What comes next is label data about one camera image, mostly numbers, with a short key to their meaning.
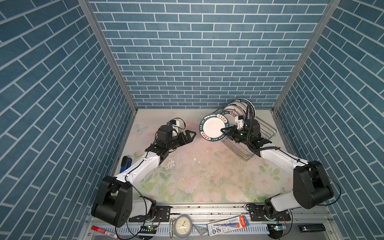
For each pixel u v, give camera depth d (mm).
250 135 670
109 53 869
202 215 752
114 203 407
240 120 804
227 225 697
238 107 948
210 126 869
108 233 679
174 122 767
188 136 736
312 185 439
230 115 966
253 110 971
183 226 670
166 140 651
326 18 750
